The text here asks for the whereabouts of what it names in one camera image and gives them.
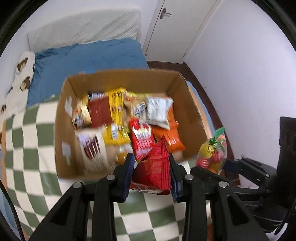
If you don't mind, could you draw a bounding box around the bear print pillow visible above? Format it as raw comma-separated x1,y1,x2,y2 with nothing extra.
1,51,35,127

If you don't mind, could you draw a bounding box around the white mattress headboard cover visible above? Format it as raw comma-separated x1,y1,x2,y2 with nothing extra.
28,9,141,52

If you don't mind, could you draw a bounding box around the blue bed sheet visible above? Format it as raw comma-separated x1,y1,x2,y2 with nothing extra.
27,38,148,106

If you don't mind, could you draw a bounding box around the cardboard box with blue print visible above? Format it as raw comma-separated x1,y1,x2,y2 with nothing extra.
54,68,209,180

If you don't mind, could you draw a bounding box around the small red triangular packet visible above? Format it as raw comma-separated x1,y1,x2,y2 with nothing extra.
130,137,171,195

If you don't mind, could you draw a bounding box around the white chocolate stick packet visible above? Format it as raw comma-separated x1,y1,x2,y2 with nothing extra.
75,127,113,173

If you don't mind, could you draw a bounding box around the metal door handle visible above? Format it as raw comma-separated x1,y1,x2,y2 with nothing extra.
159,8,172,19

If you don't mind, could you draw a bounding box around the green white checkered blanket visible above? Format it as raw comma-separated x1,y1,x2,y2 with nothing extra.
0,94,228,241

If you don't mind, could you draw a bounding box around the dark red snack packet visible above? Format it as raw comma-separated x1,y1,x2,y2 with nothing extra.
88,96,113,128

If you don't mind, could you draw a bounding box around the small yellow snack packet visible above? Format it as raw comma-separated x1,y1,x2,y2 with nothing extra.
103,123,130,145

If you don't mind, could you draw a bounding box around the red crown spicy snack packet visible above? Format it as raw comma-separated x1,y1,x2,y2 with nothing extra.
129,118,155,162

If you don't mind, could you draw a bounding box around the orange snack packet QR code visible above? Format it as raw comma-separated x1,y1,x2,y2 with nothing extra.
152,121,186,153

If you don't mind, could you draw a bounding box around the green yellow candy bag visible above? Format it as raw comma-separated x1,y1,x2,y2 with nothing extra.
196,126,227,175

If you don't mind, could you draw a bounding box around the white door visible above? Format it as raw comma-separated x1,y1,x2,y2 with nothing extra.
143,0,220,63

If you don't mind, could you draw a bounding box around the gold panda candy packet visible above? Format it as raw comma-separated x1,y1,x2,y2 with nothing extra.
72,96,92,130

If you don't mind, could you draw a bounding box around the white printed snack packet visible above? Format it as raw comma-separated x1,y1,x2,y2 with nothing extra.
145,96,174,130

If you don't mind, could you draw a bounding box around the orange round candy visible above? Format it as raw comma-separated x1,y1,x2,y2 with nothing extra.
115,151,128,166

